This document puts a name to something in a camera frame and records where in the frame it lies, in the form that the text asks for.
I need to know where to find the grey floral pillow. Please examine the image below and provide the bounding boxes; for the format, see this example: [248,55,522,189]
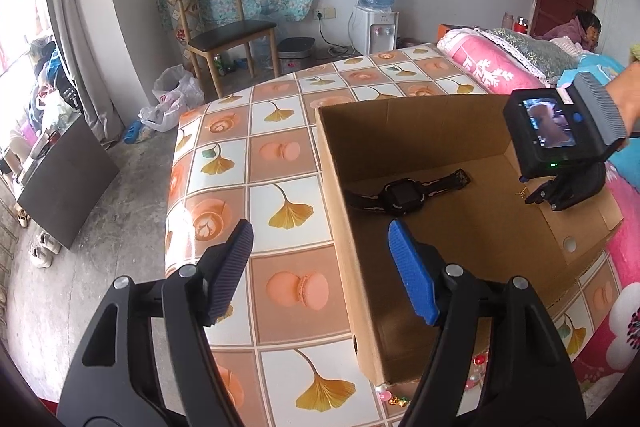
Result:
[480,27,581,82]

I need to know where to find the brown cardboard box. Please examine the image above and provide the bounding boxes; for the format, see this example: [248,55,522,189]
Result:
[314,93,625,385]

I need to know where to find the ginkgo leaf patterned tablecloth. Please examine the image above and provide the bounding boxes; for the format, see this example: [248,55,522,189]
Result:
[165,43,626,427]

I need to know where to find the white plastic bag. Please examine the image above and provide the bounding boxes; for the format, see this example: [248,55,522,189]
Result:
[139,64,205,132]

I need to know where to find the dark cabinet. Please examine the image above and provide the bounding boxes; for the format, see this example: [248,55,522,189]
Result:
[15,112,121,250]

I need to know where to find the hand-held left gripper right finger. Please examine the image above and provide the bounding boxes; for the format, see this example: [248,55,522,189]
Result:
[387,219,587,427]

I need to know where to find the white shoes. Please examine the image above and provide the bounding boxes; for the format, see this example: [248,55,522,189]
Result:
[30,232,62,269]

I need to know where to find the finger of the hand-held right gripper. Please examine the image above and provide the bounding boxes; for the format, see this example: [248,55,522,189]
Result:
[524,178,569,212]

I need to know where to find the pile of clothes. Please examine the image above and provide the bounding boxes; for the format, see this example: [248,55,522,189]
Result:
[27,37,81,128]

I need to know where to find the grey bin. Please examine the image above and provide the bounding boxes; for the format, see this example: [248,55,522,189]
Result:
[277,38,316,75]

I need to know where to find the black wrist watch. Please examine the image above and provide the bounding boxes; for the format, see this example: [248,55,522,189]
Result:
[345,169,472,214]

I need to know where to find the grey curtain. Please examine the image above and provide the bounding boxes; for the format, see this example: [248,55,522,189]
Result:
[44,0,126,142]

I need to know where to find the pink bead bracelet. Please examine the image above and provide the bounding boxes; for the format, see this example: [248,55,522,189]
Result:
[462,352,491,390]

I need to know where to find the pink rolled quilt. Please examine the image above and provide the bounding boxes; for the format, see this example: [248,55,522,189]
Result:
[437,28,548,95]

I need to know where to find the wooden chair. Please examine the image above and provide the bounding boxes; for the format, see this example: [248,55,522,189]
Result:
[167,0,281,98]

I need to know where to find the person's right forearm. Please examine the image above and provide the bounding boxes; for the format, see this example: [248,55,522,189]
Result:
[607,61,640,152]

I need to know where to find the white water dispenser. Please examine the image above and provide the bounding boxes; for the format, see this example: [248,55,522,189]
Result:
[350,6,400,56]

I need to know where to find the black power cable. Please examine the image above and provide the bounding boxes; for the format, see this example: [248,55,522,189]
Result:
[317,18,362,58]

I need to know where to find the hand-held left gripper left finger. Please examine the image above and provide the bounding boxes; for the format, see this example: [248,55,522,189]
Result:
[57,219,255,427]

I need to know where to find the printed paper bag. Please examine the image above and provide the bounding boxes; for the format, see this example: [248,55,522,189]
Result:
[165,0,202,72]

